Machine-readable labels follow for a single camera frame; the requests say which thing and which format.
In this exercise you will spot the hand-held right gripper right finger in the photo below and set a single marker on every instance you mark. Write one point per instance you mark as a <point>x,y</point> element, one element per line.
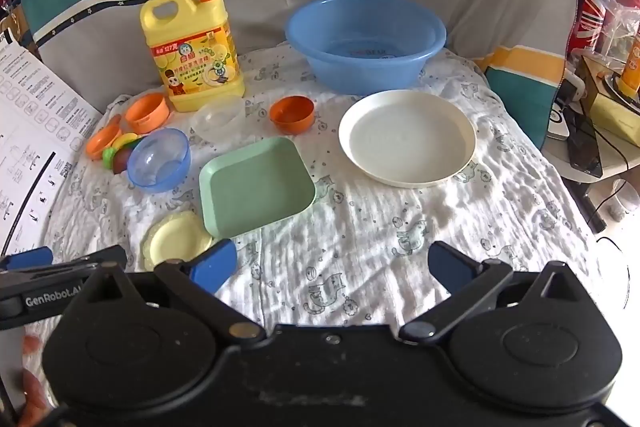
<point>450,263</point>

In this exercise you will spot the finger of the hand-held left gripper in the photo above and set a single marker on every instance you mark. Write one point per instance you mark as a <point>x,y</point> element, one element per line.
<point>25,258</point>
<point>90,258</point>

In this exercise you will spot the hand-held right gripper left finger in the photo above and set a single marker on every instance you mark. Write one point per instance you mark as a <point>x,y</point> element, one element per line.
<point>214,266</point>

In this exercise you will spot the small yellow scalloped plate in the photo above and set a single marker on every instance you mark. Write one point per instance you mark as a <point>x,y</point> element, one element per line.
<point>172,239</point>

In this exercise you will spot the green square plate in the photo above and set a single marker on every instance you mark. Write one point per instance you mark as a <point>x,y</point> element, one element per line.
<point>255,187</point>

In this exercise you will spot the blue transparent bowl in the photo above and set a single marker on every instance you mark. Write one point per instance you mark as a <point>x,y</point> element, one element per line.
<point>160,162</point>

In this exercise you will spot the white round plate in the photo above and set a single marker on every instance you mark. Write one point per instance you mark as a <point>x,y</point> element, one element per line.
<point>405,142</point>

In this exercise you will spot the person's left hand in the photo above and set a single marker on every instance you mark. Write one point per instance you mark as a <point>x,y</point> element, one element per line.
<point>34,389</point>

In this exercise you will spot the white printed blanket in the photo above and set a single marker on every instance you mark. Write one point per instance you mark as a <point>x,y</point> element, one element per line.
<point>375,227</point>

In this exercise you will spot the light green toy vegetable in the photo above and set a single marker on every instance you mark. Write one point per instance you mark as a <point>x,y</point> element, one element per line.
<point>108,157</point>

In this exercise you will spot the orange toy pan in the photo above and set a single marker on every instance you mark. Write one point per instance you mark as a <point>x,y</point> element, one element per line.
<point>100,142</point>

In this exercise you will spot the yellow toy banana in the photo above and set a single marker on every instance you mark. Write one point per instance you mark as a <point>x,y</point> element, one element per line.
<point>125,139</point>

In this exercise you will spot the white instruction sheet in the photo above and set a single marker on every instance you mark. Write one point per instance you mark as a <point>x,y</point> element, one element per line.
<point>30,117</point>

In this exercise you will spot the clear plastic bowl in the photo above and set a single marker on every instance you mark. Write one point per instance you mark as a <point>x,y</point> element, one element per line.
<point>215,122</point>

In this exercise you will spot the orange toy pot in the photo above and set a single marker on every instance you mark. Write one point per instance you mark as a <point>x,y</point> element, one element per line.
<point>147,117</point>

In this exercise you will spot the dark orange small bowl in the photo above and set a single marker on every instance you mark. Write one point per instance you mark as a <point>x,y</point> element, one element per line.
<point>292,119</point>

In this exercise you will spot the white round device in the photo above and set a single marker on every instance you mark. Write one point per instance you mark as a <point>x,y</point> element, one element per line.
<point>557,122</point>

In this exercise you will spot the black flat device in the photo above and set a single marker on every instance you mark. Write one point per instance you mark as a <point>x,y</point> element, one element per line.
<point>585,147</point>

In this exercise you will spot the white round side table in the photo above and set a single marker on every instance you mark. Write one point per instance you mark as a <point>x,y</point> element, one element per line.
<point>620,157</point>

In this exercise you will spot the yellow detergent pump bottle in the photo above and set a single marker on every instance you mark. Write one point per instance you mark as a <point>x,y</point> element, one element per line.
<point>200,57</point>

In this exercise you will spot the large blue plastic basin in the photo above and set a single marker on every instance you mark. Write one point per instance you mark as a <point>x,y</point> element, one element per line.
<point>350,67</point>

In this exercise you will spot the yellow cardboard box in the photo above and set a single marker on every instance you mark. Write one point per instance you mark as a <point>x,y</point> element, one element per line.
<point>607,107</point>

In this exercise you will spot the orange bottle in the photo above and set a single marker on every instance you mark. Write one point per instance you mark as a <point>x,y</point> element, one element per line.
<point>631,79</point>

